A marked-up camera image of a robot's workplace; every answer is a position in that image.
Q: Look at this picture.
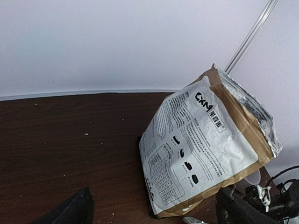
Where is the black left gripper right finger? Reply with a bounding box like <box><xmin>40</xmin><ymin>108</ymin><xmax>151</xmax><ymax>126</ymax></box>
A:
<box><xmin>216</xmin><ymin>187</ymin><xmax>277</xmax><ymax>224</ymax></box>

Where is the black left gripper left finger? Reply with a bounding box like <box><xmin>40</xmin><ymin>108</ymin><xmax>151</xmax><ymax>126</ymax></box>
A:
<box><xmin>38</xmin><ymin>187</ymin><xmax>95</xmax><ymax>224</ymax></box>

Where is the metal spoon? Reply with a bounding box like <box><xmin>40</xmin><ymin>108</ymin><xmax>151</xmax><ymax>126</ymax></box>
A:
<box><xmin>183</xmin><ymin>217</ymin><xmax>205</xmax><ymax>224</ymax></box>

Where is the brown dog food bag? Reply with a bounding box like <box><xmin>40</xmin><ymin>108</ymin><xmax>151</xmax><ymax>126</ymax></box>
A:
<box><xmin>138</xmin><ymin>65</ymin><xmax>283</xmax><ymax>218</ymax></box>

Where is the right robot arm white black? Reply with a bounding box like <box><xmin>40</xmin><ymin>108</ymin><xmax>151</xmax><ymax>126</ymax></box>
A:
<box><xmin>243</xmin><ymin>165</ymin><xmax>299</xmax><ymax>224</ymax></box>

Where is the white double pet bowl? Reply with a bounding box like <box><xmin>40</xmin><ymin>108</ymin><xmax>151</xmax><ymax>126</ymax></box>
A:
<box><xmin>244</xmin><ymin>170</ymin><xmax>261</xmax><ymax>186</ymax></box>

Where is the right aluminium corner post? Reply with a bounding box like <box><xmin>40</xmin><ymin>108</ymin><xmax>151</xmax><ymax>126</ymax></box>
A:
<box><xmin>224</xmin><ymin>0</ymin><xmax>279</xmax><ymax>74</ymax></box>

